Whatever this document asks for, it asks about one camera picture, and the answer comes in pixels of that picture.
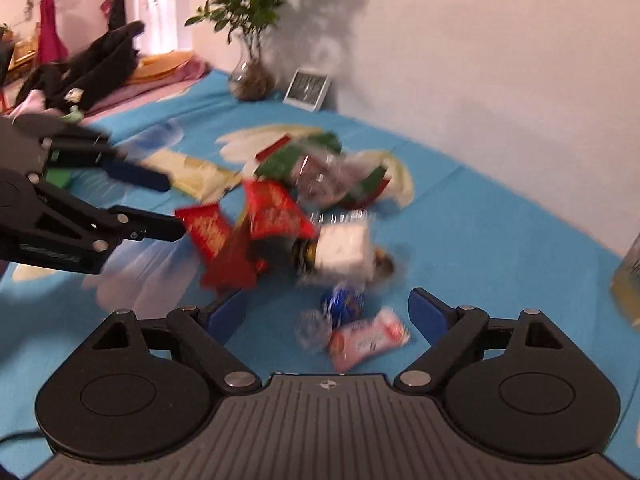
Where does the blue floral tablecloth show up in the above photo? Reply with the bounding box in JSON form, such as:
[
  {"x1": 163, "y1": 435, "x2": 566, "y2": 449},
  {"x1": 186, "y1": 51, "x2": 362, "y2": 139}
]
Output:
[{"x1": 1, "y1": 73, "x2": 639, "y2": 474}]

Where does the potted plant in glass vase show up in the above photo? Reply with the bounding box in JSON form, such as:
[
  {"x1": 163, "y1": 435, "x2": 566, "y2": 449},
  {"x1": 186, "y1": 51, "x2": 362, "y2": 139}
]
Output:
[{"x1": 186, "y1": 0, "x2": 286, "y2": 102}]

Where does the blue foil chocolate ball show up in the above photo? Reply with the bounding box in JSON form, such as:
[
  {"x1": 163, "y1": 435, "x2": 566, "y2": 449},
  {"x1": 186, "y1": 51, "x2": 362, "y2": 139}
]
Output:
[{"x1": 320, "y1": 284, "x2": 364, "y2": 328}]

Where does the white digital clock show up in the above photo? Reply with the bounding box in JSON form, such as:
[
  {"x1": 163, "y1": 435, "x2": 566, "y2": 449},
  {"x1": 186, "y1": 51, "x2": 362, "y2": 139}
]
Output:
[{"x1": 283, "y1": 67, "x2": 331, "y2": 112}]

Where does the cream green snack packet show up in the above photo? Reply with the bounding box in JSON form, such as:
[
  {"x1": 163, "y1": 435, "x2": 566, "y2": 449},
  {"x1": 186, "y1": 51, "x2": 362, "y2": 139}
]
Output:
[{"x1": 142, "y1": 148, "x2": 242, "y2": 204}]

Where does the red chocolate bar wrapper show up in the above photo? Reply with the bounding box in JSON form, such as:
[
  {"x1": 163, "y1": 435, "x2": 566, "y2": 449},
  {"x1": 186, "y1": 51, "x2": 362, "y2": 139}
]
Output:
[{"x1": 175, "y1": 180, "x2": 318, "y2": 294}]

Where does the plant in good morning cup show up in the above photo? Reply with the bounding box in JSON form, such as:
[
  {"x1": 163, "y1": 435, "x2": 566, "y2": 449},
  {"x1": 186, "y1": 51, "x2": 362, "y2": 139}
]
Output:
[{"x1": 611, "y1": 235, "x2": 640, "y2": 330}]

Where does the clothes rack with red garment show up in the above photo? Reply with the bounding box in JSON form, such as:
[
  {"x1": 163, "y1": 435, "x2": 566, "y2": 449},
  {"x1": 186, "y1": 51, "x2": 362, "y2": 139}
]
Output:
[{"x1": 36, "y1": 0, "x2": 68, "y2": 65}]

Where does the pink strawberry candy packet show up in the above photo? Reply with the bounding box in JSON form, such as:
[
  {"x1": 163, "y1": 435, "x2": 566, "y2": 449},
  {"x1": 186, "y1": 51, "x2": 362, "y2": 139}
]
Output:
[{"x1": 328, "y1": 308, "x2": 411, "y2": 374}]

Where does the green plastic basket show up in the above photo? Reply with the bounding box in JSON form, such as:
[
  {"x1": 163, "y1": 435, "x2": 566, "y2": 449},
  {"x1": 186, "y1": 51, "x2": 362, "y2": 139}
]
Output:
[{"x1": 44, "y1": 105, "x2": 85, "y2": 188}]

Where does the white nougat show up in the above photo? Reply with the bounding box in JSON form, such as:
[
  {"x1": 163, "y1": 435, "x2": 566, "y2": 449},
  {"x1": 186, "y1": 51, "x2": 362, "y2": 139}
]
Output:
[{"x1": 291, "y1": 209, "x2": 396, "y2": 287}]

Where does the green red clear snack bag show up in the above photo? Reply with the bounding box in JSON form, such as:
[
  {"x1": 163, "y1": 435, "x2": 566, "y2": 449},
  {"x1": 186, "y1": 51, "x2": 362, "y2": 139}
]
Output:
[{"x1": 254, "y1": 131, "x2": 390, "y2": 210}]

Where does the black clothing pile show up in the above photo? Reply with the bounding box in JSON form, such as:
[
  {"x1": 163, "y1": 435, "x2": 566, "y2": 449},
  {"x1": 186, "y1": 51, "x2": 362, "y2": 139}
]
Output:
[{"x1": 14, "y1": 21, "x2": 145, "y2": 113}]

